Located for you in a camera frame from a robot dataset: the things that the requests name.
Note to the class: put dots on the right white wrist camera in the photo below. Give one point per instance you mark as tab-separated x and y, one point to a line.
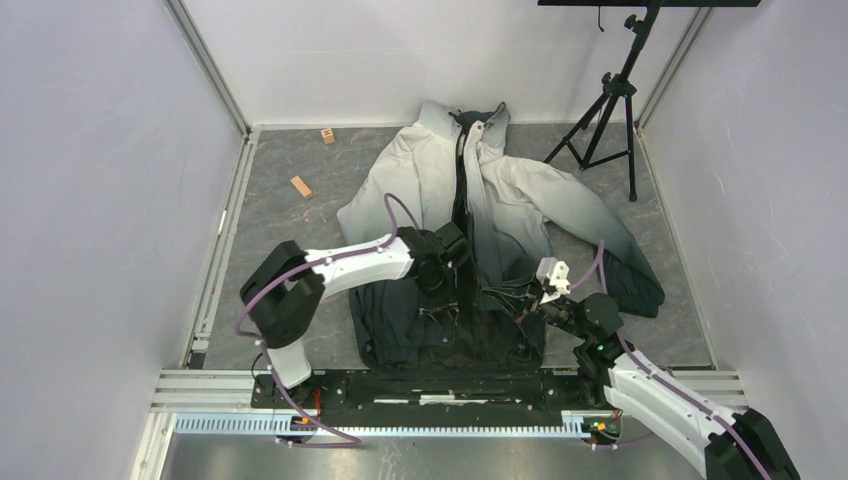
552	275

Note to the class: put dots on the black camera tripod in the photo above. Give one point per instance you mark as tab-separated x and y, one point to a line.
617	87

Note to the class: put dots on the small wooden cube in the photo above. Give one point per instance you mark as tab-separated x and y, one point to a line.
328	136

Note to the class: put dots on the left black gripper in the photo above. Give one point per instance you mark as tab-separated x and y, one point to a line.
451	276

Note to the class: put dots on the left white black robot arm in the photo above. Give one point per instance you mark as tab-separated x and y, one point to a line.
282	296

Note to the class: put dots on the long wooden block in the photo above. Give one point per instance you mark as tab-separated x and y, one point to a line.
301	186

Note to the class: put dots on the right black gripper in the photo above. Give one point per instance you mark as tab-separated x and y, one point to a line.
523	308

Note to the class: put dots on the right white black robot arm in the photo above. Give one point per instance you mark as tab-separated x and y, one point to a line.
717	441

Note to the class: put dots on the grey to black gradient jacket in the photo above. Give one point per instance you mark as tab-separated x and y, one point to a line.
451	167

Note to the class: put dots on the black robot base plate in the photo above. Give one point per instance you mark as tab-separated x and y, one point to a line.
362	398

